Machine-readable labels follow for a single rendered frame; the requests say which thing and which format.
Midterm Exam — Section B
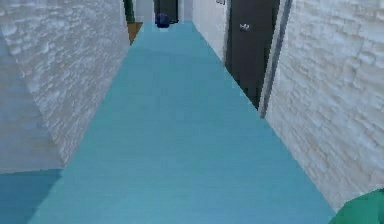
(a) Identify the dark grey room door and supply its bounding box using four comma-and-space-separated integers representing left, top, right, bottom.
225, 0, 281, 110

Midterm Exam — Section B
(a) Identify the dark blue round object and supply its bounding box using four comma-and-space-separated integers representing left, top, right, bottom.
154, 12, 171, 29

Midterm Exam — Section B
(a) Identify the dark green door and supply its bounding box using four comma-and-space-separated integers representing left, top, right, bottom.
123, 0, 136, 24

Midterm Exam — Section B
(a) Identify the green rounded object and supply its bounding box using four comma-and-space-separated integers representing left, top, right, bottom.
329, 188, 384, 224

